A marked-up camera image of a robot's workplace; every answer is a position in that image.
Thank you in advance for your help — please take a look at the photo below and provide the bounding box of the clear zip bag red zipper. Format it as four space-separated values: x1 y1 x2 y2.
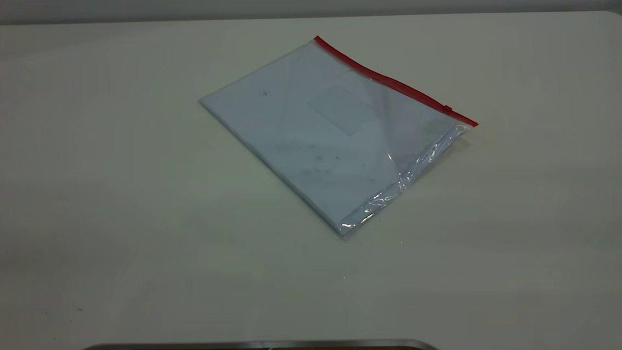
199 35 479 240

